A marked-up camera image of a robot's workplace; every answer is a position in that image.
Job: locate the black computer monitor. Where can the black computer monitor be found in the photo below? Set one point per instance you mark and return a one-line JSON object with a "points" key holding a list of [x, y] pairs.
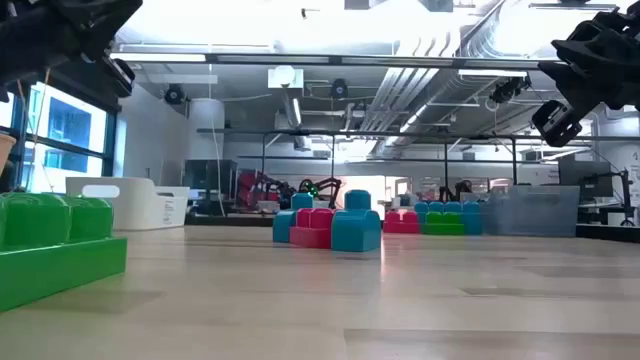
{"points": [[575, 175]]}

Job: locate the dark window frame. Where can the dark window frame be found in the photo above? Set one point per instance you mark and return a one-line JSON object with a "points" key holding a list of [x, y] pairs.
{"points": [[109, 150]]}

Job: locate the overhead aluminium bar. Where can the overhead aluminium bar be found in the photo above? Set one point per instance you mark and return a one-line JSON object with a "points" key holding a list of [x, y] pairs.
{"points": [[350, 61]]}

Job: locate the black cabinet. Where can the black cabinet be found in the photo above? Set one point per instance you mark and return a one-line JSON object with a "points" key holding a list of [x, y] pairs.
{"points": [[210, 180]]}

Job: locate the grey translucent bin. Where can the grey translucent bin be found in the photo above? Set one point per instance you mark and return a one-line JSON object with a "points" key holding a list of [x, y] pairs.
{"points": [[530, 215]]}

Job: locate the black table edge rail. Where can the black table edge rail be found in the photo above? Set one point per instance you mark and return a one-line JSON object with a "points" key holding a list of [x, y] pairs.
{"points": [[225, 220]]}

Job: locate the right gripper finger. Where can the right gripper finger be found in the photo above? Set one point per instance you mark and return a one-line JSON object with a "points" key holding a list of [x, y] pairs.
{"points": [[570, 131]]}

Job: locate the black gantry frame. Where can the black gantry frame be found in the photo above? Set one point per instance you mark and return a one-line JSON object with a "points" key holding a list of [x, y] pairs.
{"points": [[350, 133]]}

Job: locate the round black ceiling camera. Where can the round black ceiling camera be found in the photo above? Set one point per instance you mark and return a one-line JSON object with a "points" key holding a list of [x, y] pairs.
{"points": [[174, 94], [339, 89]]}

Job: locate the white ceiling lamp box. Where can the white ceiling lamp box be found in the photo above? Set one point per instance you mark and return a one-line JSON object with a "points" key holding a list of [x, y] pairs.
{"points": [[285, 77]]}

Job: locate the white storage box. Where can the white storage box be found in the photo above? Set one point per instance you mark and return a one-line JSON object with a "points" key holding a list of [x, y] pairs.
{"points": [[267, 206]]}

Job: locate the white round column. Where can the white round column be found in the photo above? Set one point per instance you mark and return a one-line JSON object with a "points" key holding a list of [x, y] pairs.
{"points": [[205, 130]]}

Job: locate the long green block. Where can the long green block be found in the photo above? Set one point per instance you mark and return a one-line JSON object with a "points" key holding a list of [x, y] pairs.
{"points": [[50, 270]]}

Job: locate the background robot arm green light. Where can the background robot arm green light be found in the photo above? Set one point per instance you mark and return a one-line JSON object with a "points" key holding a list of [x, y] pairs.
{"points": [[325, 186]]}

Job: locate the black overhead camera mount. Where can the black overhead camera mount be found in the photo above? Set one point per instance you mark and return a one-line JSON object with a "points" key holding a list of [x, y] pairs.
{"points": [[510, 89]]}

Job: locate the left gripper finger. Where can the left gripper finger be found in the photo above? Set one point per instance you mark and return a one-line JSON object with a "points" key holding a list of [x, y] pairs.
{"points": [[122, 80]]}

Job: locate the white plastic bin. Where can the white plastic bin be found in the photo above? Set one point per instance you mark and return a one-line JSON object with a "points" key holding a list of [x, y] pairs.
{"points": [[140, 210]]}

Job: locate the red machine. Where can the red machine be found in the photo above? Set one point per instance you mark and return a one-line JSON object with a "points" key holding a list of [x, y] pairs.
{"points": [[250, 187]]}

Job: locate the dark background robot arm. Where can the dark background robot arm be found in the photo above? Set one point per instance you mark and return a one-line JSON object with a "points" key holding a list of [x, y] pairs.
{"points": [[462, 189]]}

